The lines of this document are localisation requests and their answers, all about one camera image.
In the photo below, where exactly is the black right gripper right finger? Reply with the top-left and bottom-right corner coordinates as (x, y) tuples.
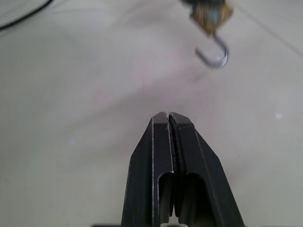
(168, 111), (245, 227)

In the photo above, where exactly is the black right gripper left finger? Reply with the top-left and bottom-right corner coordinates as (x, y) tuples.
(120, 112), (176, 227)

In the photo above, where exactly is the brass padlock with steel shackle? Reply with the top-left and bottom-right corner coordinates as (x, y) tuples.
(181, 0), (234, 69)

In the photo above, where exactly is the black cable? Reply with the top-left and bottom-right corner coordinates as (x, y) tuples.
(0, 0), (53, 30)

